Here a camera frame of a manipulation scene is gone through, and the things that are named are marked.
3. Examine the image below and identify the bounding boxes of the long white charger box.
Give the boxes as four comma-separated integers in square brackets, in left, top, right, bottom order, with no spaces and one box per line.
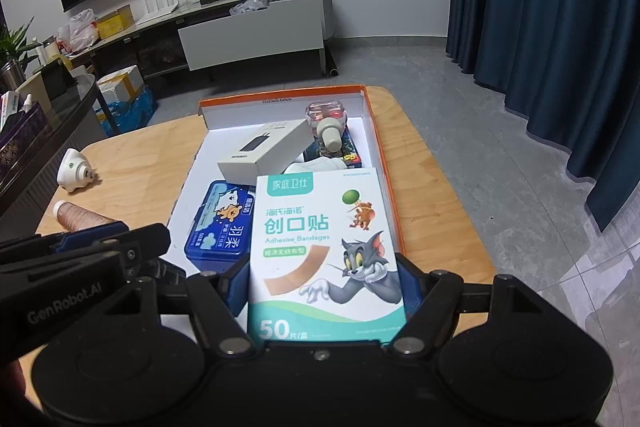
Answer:
[217,117,321,184]

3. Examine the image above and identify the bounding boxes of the white plastic bag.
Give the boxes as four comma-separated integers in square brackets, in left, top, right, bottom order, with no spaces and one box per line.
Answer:
[57,9,100,54]

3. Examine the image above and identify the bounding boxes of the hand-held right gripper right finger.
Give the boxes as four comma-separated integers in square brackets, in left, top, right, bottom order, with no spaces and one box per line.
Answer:
[386,253,544,356]

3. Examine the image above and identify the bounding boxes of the yellow cardboard box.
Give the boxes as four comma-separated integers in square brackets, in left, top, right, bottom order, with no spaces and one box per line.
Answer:
[94,5,135,39]

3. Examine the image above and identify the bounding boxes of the leafy plant in pot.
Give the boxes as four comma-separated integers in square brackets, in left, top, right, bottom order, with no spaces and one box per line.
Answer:
[0,24,44,91]

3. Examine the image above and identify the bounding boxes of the dark blue curtain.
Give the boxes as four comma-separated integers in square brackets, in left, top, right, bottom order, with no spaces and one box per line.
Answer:
[444,0,640,234]

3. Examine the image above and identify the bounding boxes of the patterned tissue box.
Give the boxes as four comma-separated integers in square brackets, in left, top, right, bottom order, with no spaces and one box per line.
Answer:
[0,101,47,148]

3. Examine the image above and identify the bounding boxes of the adhesive bandage box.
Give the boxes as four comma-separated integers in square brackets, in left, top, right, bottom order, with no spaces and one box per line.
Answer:
[247,166,407,344]

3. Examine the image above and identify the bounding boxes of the blue plastic bag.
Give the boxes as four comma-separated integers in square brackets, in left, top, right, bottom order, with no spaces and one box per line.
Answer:
[94,86,159,136]

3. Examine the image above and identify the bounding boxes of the blue floss pick box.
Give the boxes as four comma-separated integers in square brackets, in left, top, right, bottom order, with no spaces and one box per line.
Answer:
[183,179,259,261]

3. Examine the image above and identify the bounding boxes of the long television cabinet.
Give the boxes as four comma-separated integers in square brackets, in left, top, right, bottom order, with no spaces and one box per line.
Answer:
[54,0,334,78]

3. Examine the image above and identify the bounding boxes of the black box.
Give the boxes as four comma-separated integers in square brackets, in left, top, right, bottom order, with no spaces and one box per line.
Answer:
[39,61,77,114]

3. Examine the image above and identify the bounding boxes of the clear bottle white cap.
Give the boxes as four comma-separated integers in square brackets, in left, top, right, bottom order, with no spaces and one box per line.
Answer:
[305,99,347,138]

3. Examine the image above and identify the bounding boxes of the white crumpled packet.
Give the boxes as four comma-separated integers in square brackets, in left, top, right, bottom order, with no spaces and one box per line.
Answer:
[284,155,347,176]

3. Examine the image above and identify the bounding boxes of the orange-edged cardboard box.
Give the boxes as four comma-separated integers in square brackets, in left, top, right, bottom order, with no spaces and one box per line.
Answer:
[165,84,406,269]

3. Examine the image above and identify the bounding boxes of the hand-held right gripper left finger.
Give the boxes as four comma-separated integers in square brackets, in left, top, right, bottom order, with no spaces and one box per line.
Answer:
[118,256,254,356]

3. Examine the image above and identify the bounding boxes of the white light bulb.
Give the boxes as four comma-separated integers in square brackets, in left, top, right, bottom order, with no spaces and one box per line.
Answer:
[56,148,97,193]

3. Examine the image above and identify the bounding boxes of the white router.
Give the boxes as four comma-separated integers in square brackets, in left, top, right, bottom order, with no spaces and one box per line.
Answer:
[138,0,179,22]

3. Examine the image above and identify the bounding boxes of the clear plastic bag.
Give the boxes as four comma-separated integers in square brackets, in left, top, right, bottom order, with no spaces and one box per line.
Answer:
[229,0,286,16]

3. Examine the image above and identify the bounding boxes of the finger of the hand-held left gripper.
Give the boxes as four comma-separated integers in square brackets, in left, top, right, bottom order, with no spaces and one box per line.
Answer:
[0,221,131,265]
[0,228,172,281]

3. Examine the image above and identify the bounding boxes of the colourful small box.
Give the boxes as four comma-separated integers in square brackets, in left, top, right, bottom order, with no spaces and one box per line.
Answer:
[302,131,363,168]

